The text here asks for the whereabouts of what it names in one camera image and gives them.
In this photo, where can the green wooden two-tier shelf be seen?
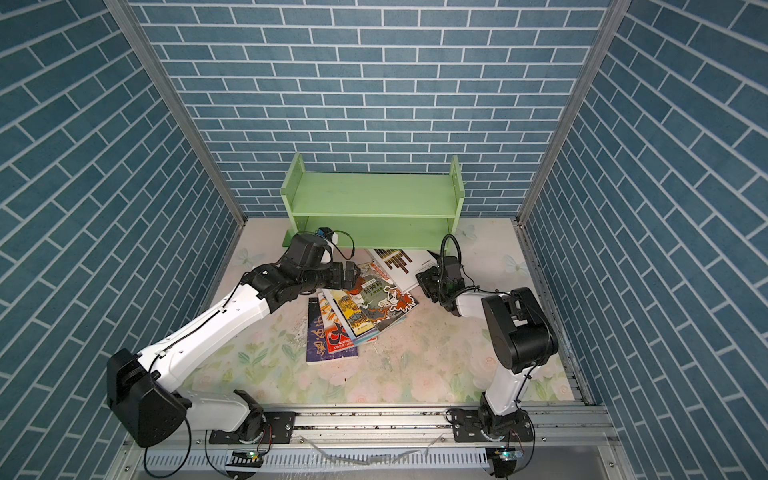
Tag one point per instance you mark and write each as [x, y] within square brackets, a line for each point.
[378, 210]

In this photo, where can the yellow red illustrated book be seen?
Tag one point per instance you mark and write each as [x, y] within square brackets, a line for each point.
[336, 333]

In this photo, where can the dark purple book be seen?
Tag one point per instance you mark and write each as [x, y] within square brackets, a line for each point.
[318, 347]

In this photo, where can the green red illustrated comic book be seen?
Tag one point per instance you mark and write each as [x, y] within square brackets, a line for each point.
[371, 306]

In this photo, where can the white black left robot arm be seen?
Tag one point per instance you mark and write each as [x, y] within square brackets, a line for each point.
[144, 389]

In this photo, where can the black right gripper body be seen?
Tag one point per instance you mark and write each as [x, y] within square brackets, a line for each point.
[431, 284]

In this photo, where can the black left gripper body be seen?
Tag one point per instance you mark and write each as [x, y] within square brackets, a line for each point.
[326, 276]

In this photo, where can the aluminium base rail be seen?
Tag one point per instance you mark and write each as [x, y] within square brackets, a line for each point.
[557, 424]

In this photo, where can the white book with brown bars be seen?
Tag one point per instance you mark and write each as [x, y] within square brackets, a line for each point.
[402, 266]

